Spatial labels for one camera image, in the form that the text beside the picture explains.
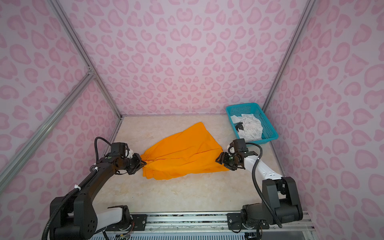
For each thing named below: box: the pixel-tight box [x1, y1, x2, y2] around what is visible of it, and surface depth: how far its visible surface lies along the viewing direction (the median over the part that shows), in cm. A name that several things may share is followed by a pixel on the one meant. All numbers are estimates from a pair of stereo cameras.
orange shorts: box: [140, 121, 228, 181], surface depth 96 cm
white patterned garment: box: [230, 113, 263, 142], surface depth 109 cm
